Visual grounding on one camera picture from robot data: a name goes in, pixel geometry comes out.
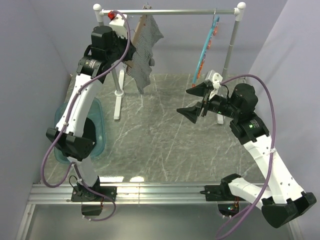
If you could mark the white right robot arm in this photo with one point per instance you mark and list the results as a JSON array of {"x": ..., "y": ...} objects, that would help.
[{"x": 284, "y": 199}]

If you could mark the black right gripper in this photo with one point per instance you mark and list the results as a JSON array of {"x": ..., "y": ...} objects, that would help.
[{"x": 203, "y": 89}]

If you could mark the aluminium mounting rail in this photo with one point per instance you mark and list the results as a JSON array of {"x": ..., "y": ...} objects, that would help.
[{"x": 127, "y": 193}]

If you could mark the black clothes in basket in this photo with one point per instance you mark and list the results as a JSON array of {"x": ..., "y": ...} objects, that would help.
[{"x": 89, "y": 131}]

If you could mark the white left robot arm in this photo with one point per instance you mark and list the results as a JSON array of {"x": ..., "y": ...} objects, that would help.
[{"x": 74, "y": 134}]

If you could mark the silver white clothes rack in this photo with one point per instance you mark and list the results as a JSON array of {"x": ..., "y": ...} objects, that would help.
[{"x": 185, "y": 26}]

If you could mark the teal plastic basket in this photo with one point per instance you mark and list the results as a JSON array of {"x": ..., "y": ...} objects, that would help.
[{"x": 95, "y": 115}]

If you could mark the blue hanger with orange clips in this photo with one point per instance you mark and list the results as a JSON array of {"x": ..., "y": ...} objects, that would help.
[{"x": 207, "y": 45}]

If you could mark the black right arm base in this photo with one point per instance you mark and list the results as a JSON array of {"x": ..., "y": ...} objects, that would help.
[{"x": 228, "y": 204}]

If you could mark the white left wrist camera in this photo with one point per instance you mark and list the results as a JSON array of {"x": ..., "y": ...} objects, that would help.
[{"x": 118, "y": 24}]

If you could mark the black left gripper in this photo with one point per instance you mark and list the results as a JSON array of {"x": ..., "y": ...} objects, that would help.
[{"x": 130, "y": 52}]

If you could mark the grey striped boxer underwear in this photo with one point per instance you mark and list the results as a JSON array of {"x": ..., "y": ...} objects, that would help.
[{"x": 143, "y": 58}]

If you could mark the beige clip hanger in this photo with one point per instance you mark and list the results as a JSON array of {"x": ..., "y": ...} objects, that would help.
[{"x": 134, "y": 40}]

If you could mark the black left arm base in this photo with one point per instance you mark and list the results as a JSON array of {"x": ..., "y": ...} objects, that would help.
[{"x": 92, "y": 205}]

